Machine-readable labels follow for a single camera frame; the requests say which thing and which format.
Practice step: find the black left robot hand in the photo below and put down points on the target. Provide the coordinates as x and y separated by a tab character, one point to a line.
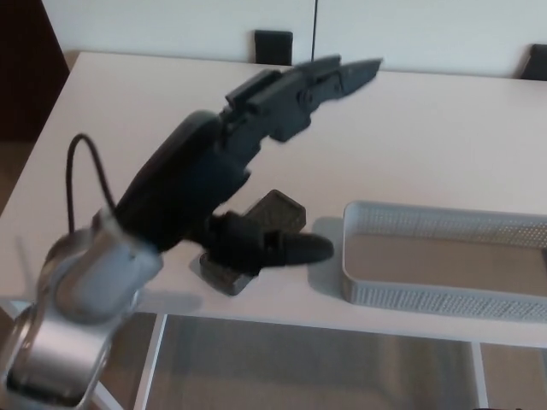
184	179

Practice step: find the grey felt board eraser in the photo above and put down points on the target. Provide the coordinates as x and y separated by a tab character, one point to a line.
280	211

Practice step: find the white desk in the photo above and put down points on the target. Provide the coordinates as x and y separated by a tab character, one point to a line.
406	145

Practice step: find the dark brown door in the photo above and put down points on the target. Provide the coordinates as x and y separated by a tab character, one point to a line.
25	64

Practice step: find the white cabinet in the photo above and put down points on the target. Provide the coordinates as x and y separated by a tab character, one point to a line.
406	30

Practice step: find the grey perforated plastic basket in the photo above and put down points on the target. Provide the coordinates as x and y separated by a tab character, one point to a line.
427	301

